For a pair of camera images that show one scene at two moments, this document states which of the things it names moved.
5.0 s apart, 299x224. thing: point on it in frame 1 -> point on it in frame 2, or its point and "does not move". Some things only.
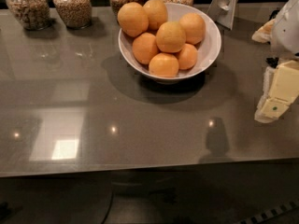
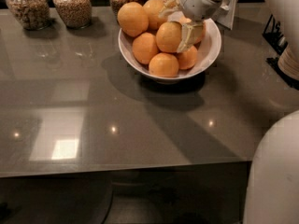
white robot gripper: x=286 y=32 -> x=196 y=2
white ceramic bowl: x=207 y=49 does not move
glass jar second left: x=74 y=5 does not move
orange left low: x=144 y=46 does not move
